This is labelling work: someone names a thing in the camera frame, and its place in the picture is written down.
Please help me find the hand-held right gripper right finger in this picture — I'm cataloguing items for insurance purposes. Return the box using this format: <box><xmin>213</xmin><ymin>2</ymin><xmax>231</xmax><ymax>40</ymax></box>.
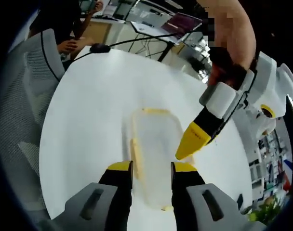
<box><xmin>170</xmin><ymin>161</ymin><xmax>266</xmax><ymax>231</ymax></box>

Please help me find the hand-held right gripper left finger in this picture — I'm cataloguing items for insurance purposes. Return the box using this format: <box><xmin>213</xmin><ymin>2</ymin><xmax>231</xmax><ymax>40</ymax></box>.
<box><xmin>51</xmin><ymin>160</ymin><xmax>134</xmax><ymax>231</ymax></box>

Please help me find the clear container with yellow buckle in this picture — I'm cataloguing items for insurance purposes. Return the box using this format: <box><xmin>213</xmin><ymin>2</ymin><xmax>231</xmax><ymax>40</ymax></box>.
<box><xmin>122</xmin><ymin>107</ymin><xmax>196</xmax><ymax>212</ymax></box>

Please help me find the person's left hand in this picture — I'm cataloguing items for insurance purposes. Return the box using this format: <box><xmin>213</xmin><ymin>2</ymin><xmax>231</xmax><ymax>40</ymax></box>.
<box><xmin>207</xmin><ymin>62</ymin><xmax>249</xmax><ymax>90</ymax></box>

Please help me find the green potted plant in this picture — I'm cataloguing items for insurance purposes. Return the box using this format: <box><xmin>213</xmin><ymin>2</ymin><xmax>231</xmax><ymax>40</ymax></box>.
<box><xmin>248</xmin><ymin>194</ymin><xmax>283</xmax><ymax>225</ymax></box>

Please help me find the white desk with black legs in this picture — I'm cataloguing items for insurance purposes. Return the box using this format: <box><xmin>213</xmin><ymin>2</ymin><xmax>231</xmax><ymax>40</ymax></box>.
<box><xmin>130</xmin><ymin>21</ymin><xmax>185</xmax><ymax>63</ymax></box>

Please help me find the white mesh office chair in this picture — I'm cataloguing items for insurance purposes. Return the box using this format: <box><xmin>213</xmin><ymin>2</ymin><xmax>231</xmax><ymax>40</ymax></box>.
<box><xmin>0</xmin><ymin>28</ymin><xmax>66</xmax><ymax>214</ymax></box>

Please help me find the black round puck device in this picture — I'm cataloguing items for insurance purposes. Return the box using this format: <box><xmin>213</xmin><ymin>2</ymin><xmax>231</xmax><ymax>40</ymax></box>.
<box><xmin>89</xmin><ymin>43</ymin><xmax>111</xmax><ymax>54</ymax></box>

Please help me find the black puck cable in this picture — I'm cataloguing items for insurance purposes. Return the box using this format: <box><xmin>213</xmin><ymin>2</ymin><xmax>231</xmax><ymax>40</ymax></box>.
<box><xmin>69</xmin><ymin>30</ymin><xmax>203</xmax><ymax>64</ymax></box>

